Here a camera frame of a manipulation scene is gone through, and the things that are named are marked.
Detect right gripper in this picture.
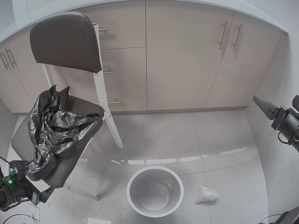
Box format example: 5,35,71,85
253,96,299,140

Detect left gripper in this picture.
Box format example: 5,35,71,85
14,179,55,206

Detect black plastic bag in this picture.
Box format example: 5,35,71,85
26,85,104,182

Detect clear plastic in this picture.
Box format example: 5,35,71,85
195,185,220,203

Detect white trash bin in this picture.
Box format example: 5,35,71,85
126,166,184,216

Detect beige cabinet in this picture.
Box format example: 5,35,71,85
0,0,290,114

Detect grey padded white chair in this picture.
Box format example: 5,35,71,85
10,11,124,202

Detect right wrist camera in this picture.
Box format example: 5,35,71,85
290,95,299,119

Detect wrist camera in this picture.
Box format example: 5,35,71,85
8,160,26,187
290,95,299,119

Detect black cable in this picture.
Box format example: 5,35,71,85
0,214,31,224
259,215,284,224

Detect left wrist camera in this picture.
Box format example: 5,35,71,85
8,160,26,187

